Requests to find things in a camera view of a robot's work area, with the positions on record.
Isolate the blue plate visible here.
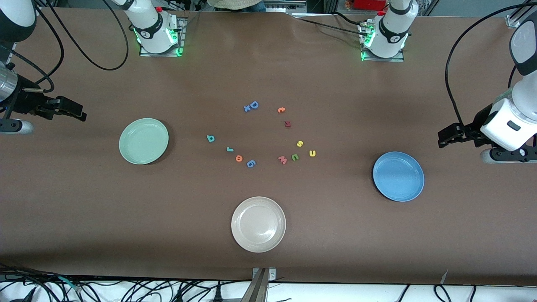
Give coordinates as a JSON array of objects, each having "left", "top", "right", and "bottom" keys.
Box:
[{"left": 373, "top": 151, "right": 425, "bottom": 202}]

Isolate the pale green plate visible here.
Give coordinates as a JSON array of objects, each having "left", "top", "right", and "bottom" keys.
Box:
[{"left": 119, "top": 118, "right": 169, "bottom": 165}]

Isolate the table cover sheet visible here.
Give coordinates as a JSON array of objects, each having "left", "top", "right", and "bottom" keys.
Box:
[{"left": 0, "top": 6, "right": 537, "bottom": 286}]

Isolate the aluminium corner profile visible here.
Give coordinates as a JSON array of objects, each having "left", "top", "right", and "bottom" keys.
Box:
[{"left": 506, "top": 0, "right": 537, "bottom": 29}]

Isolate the red box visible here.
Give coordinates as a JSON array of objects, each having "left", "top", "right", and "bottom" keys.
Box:
[{"left": 352, "top": 0, "right": 386, "bottom": 11}]

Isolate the person in blue jeans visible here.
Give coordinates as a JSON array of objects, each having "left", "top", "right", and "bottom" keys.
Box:
[{"left": 208, "top": 0, "right": 267, "bottom": 12}]

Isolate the grey power strip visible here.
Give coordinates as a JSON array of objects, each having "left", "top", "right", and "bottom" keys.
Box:
[{"left": 266, "top": 1, "right": 307, "bottom": 13}]

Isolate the beige plate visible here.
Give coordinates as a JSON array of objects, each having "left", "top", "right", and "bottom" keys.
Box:
[{"left": 231, "top": 196, "right": 287, "bottom": 253}]

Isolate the aluminium profile bar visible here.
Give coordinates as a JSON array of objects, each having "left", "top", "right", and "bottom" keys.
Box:
[{"left": 240, "top": 268, "right": 269, "bottom": 302}]

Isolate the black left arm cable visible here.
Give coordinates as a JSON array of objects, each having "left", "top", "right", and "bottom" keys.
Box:
[{"left": 445, "top": 3, "right": 537, "bottom": 130}]

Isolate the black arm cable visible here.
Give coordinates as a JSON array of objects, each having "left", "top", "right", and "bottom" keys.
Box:
[
  {"left": 13, "top": 0, "right": 129, "bottom": 94},
  {"left": 445, "top": 3, "right": 537, "bottom": 130}
]

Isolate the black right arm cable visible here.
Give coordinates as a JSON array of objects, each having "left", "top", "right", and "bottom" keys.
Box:
[{"left": 13, "top": 0, "right": 129, "bottom": 94}]

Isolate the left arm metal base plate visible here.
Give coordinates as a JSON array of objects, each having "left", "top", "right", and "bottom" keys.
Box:
[{"left": 359, "top": 21, "right": 406, "bottom": 62}]

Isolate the black cable on table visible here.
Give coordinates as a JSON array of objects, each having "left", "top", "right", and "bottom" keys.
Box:
[
  {"left": 292, "top": 16, "right": 370, "bottom": 38},
  {"left": 333, "top": 12, "right": 368, "bottom": 26}
]

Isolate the teal floor cable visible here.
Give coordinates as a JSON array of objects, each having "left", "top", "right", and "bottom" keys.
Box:
[{"left": 58, "top": 276, "right": 80, "bottom": 291}]

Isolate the small metal bracket plate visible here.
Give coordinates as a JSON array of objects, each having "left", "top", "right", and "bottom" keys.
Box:
[{"left": 252, "top": 267, "right": 276, "bottom": 281}]

